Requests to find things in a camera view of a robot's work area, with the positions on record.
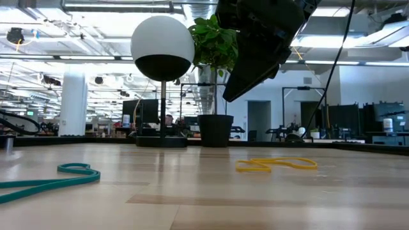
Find green plant in black pot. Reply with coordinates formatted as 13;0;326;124
188;14;239;148

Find white globe lamp black base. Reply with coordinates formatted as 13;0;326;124
130;15;196;148

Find silver metal post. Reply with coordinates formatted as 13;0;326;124
0;134;17;153

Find black metal gantry frame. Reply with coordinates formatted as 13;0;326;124
281;86;328;137

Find black ceiling speaker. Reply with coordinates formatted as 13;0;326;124
6;27;25;45

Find dark workstation partitions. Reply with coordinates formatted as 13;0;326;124
321;101;409;146

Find yellow rubber band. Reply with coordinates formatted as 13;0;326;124
235;157;319;174

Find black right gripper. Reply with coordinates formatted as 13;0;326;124
215;0;322;103

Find black curved cable bundle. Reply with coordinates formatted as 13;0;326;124
0;108;42;137

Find black hanging cable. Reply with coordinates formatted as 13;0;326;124
300;0;357;139

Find teal rubber band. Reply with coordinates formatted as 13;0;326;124
0;162;102;205

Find white round column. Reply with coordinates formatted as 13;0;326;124
58;70;89;137

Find black monitor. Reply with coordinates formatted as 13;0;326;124
122;98;160;128

